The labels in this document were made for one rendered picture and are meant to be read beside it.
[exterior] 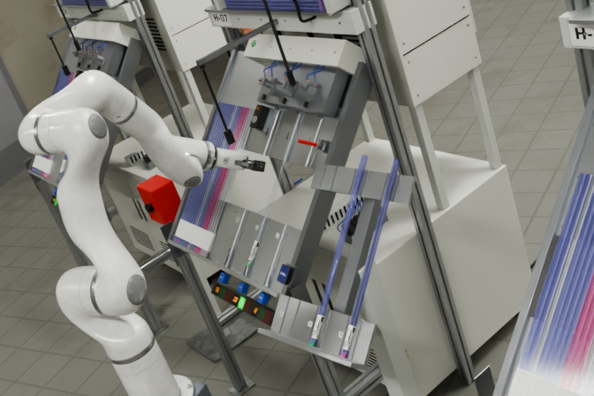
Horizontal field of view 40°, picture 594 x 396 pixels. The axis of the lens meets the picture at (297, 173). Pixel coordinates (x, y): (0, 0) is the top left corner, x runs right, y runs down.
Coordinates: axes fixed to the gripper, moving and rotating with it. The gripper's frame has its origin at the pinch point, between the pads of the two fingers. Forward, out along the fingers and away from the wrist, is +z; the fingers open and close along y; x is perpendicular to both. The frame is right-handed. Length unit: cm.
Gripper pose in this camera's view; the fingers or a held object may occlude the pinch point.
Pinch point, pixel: (253, 163)
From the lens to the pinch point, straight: 244.6
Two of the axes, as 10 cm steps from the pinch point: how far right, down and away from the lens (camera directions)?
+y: -5.9, -1.7, 7.9
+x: -2.0, 9.8, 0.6
